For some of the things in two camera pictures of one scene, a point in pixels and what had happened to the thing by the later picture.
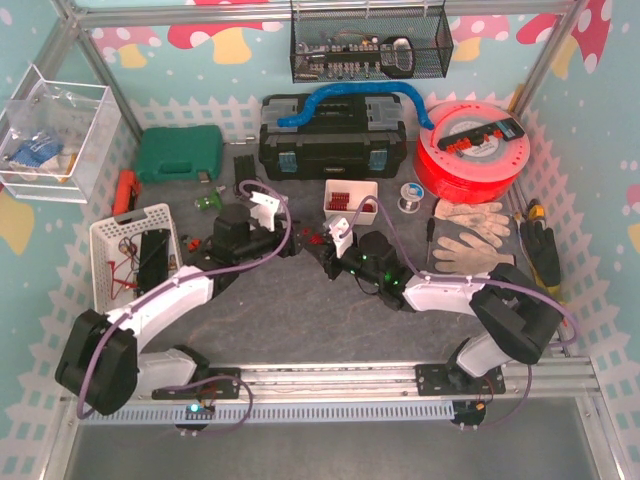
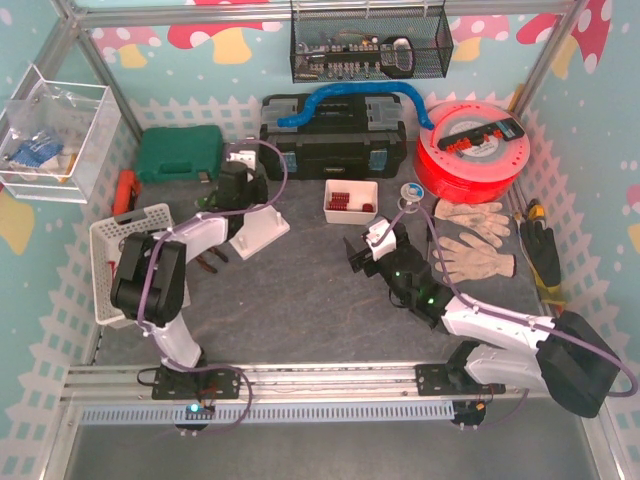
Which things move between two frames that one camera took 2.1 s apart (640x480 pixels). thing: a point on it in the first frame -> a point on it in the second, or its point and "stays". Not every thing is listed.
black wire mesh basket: (349, 40) stays
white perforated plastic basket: (133, 255) stays
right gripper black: (327, 257) -> (368, 262)
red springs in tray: (339, 201) stays
